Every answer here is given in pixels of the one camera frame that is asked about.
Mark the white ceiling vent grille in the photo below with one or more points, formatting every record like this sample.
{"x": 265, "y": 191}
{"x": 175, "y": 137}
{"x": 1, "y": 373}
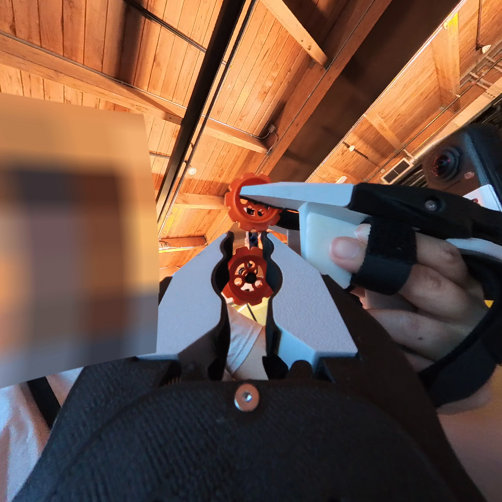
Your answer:
{"x": 397, "y": 170}

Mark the orange gear wheel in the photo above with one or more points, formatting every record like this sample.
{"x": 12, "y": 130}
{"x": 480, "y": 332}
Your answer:
{"x": 234, "y": 211}
{"x": 235, "y": 291}

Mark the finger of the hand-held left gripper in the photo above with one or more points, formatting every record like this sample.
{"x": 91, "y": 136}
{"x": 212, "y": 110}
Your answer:
{"x": 306, "y": 192}

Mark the grey perforated beam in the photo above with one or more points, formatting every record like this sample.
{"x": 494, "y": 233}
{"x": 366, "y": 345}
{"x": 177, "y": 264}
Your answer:
{"x": 251, "y": 239}

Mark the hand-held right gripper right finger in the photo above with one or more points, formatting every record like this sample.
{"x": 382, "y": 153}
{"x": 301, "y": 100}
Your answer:
{"x": 310, "y": 313}

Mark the person's left hand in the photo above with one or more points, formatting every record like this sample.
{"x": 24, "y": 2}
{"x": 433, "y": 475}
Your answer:
{"x": 439, "y": 306}

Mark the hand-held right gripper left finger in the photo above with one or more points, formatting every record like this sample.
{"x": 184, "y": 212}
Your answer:
{"x": 188, "y": 313}

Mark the black ceiling light bar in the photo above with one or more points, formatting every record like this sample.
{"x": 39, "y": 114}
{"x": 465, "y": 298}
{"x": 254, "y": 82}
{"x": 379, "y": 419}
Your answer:
{"x": 208, "y": 78}

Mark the black connector pin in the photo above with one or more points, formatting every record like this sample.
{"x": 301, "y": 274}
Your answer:
{"x": 250, "y": 277}

